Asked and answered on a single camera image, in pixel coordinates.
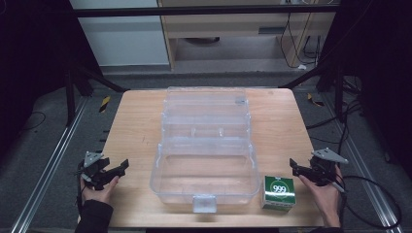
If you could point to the light wooden desk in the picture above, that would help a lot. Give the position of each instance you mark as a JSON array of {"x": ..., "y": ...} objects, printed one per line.
[{"x": 226, "y": 26}]

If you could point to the white cabinet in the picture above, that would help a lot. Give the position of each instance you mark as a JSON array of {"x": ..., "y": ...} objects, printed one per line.
[{"x": 123, "y": 35}]

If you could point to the green and white carton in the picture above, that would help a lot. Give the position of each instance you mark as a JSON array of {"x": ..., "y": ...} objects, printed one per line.
[{"x": 278, "y": 193}]

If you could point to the aluminium floor rail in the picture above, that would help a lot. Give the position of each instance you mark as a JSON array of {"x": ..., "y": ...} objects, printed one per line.
[
  {"x": 48, "y": 168},
  {"x": 362, "y": 168}
]

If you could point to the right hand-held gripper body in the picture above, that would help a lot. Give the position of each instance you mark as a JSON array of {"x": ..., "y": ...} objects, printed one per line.
[{"x": 324, "y": 168}]

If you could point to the black horizontal frame bar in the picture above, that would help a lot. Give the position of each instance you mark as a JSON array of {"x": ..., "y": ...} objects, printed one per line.
[{"x": 200, "y": 11}]

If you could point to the yellow and black floor tape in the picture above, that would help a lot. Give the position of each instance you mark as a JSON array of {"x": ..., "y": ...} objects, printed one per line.
[
  {"x": 104, "y": 104},
  {"x": 315, "y": 101}
]

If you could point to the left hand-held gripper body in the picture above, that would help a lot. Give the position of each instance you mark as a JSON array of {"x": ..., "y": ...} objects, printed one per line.
[{"x": 96, "y": 169}]

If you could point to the person's left hand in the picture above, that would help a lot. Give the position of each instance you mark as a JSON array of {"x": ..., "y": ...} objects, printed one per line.
[{"x": 97, "y": 193}]

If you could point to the clear plastic storage box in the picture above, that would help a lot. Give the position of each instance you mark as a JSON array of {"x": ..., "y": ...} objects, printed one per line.
[{"x": 206, "y": 155}]

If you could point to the person's right hand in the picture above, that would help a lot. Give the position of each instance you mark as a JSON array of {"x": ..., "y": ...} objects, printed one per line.
[{"x": 325, "y": 200}]

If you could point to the black frame stand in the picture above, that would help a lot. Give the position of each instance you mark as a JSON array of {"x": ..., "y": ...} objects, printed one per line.
[
  {"x": 84, "y": 81},
  {"x": 327, "y": 81}
]

